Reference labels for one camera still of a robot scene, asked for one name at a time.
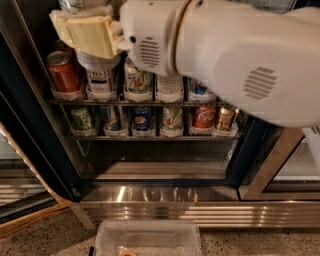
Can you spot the clear plastic bin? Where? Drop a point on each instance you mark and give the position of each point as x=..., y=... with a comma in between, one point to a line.
x=147, y=238

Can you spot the gold can lower shelf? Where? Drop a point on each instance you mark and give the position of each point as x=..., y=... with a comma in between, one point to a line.
x=225, y=119

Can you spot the pepsi can lower shelf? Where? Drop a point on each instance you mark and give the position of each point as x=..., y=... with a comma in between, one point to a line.
x=142, y=118

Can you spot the blue can lower shelf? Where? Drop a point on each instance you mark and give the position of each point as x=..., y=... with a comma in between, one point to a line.
x=111, y=117

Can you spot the top wire shelf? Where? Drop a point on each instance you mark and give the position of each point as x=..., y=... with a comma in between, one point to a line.
x=79, y=102

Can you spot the red coca-cola can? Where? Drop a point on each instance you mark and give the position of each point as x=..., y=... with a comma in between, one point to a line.
x=203, y=116

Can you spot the front tea bottle white cap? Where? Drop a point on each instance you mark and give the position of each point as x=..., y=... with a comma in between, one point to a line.
x=99, y=71

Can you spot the orange soda can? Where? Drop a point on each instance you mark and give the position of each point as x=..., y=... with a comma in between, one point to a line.
x=61, y=46
x=62, y=72

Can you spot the lower wire shelf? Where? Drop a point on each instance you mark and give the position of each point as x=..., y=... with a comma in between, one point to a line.
x=154, y=138

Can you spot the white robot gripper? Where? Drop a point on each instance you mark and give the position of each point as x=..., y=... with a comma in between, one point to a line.
x=148, y=31

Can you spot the front orange soda can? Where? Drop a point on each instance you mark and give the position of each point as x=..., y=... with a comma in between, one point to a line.
x=62, y=72

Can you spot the front silver energy drink can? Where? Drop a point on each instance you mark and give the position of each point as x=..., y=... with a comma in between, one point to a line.
x=197, y=87

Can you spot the green can lower shelf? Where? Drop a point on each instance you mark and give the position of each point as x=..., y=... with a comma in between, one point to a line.
x=82, y=118

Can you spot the right fridge sliding door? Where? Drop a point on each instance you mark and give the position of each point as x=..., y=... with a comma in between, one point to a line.
x=284, y=169

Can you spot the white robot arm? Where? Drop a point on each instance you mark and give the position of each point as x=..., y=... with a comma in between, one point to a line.
x=265, y=63

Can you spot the wire shelf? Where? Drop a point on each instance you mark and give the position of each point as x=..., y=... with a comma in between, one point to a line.
x=154, y=138
x=79, y=102

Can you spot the front clear water bottle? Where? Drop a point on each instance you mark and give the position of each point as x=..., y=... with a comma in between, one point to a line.
x=169, y=85

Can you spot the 7up can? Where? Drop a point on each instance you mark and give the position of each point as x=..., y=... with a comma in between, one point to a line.
x=75, y=6
x=136, y=80

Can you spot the open fridge glass door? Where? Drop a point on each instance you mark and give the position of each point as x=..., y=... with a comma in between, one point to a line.
x=25, y=196

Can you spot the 7up can lower shelf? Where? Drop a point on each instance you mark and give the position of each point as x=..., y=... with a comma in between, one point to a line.
x=172, y=118

